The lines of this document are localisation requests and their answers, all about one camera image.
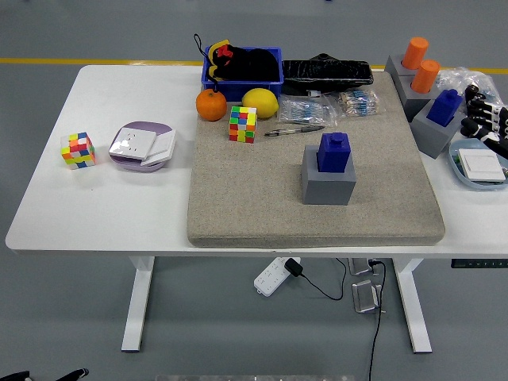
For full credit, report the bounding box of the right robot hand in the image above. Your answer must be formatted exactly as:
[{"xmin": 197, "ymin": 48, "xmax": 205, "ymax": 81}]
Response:
[{"xmin": 460, "ymin": 97, "xmax": 508, "ymax": 158}]

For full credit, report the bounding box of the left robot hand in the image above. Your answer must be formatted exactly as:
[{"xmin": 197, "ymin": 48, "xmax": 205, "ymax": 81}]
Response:
[{"xmin": 0, "ymin": 368, "xmax": 89, "ymax": 381}]

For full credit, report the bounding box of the blue square seal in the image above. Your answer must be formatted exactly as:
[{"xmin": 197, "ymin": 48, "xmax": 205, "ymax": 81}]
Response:
[
  {"xmin": 316, "ymin": 132, "xmax": 353, "ymax": 175},
  {"xmin": 425, "ymin": 90, "xmax": 464, "ymax": 129}
]

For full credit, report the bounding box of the grey cube seal holder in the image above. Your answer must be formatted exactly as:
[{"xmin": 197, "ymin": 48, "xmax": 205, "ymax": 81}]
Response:
[
  {"xmin": 409, "ymin": 103, "xmax": 466, "ymax": 160},
  {"xmin": 397, "ymin": 71, "xmax": 446, "ymax": 123},
  {"xmin": 300, "ymin": 144, "xmax": 357, "ymax": 206},
  {"xmin": 383, "ymin": 54, "xmax": 416, "ymax": 80}
]

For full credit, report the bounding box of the orange cylinder seal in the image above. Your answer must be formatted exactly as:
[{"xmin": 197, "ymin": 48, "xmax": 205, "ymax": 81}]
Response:
[
  {"xmin": 402, "ymin": 37, "xmax": 430, "ymax": 71},
  {"xmin": 410, "ymin": 60, "xmax": 441, "ymax": 95}
]

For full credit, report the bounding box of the light blue plate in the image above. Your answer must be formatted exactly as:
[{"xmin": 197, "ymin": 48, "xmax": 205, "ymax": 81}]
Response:
[{"xmin": 447, "ymin": 137, "xmax": 508, "ymax": 192}]

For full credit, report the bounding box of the clear plastic bag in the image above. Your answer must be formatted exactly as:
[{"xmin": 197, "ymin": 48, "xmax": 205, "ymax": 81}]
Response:
[{"xmin": 435, "ymin": 66, "xmax": 508, "ymax": 140}]

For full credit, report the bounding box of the white table leg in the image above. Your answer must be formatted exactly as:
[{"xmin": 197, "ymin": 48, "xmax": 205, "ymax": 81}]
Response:
[
  {"xmin": 121, "ymin": 256, "xmax": 156, "ymax": 352},
  {"xmin": 392, "ymin": 258, "xmax": 433, "ymax": 354}
]

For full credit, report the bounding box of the clear bag of resistors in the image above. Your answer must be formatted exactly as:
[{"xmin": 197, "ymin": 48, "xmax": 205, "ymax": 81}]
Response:
[
  {"xmin": 275, "ymin": 94, "xmax": 341, "ymax": 128},
  {"xmin": 333, "ymin": 89, "xmax": 385, "ymax": 119}
]

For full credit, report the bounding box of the black table control panel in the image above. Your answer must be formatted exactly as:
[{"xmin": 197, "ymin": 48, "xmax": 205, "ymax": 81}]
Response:
[{"xmin": 450, "ymin": 259, "xmax": 508, "ymax": 270}]

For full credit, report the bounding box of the grey pen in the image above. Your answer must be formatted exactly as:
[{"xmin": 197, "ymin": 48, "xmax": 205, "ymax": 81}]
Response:
[{"xmin": 263, "ymin": 125, "xmax": 325, "ymax": 138}]

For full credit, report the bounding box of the white power strip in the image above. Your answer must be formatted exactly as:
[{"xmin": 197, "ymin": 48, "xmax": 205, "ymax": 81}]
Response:
[{"xmin": 253, "ymin": 256, "xmax": 302, "ymax": 298}]

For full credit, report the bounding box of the colourful puzzle cube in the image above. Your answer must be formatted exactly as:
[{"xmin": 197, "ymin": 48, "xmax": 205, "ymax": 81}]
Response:
[
  {"xmin": 229, "ymin": 105, "xmax": 258, "ymax": 144},
  {"xmin": 60, "ymin": 131, "xmax": 97, "ymax": 171}
]

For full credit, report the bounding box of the yellow lemon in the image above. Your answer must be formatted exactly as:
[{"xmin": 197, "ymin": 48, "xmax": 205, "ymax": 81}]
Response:
[{"xmin": 241, "ymin": 87, "xmax": 279, "ymax": 120}]

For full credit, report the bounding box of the white socket panel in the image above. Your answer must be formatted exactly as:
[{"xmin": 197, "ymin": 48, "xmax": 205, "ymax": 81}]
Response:
[{"xmin": 108, "ymin": 126, "xmax": 157, "ymax": 161}]

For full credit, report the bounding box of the grey-brown mat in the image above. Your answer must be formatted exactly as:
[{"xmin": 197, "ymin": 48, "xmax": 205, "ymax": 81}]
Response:
[{"xmin": 186, "ymin": 71, "xmax": 446, "ymax": 249}]

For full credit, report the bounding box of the purple plate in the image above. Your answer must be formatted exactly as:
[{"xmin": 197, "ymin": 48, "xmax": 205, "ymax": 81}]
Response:
[{"xmin": 108, "ymin": 120, "xmax": 176, "ymax": 173}]

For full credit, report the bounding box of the blue plastic bin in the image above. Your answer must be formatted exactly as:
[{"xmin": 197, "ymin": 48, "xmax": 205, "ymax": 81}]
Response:
[{"xmin": 201, "ymin": 46, "xmax": 285, "ymax": 103}]

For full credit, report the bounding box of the orange fruit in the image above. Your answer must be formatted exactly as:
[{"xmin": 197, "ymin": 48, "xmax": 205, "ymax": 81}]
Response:
[{"xmin": 195, "ymin": 88, "xmax": 228, "ymax": 122}]

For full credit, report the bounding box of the white switch panel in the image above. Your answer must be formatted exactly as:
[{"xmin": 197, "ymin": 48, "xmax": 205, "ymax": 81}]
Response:
[
  {"xmin": 139, "ymin": 129, "xmax": 177, "ymax": 167},
  {"xmin": 457, "ymin": 148, "xmax": 508, "ymax": 183}
]

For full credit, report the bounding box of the black power cable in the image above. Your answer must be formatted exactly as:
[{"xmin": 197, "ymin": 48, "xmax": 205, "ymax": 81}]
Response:
[{"xmin": 367, "ymin": 260, "xmax": 388, "ymax": 381}]

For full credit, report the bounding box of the metal foot bracket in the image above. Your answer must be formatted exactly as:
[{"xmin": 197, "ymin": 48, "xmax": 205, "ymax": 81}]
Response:
[
  {"xmin": 352, "ymin": 279, "xmax": 384, "ymax": 315},
  {"xmin": 348, "ymin": 257, "xmax": 375, "ymax": 277}
]

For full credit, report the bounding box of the black adapter with cord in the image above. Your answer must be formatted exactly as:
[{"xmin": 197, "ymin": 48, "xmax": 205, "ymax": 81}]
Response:
[{"xmin": 285, "ymin": 257, "xmax": 348, "ymax": 302}]

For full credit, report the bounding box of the black strap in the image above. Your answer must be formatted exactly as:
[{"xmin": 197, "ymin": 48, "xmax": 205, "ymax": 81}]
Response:
[{"xmin": 193, "ymin": 33, "xmax": 220, "ymax": 94}]

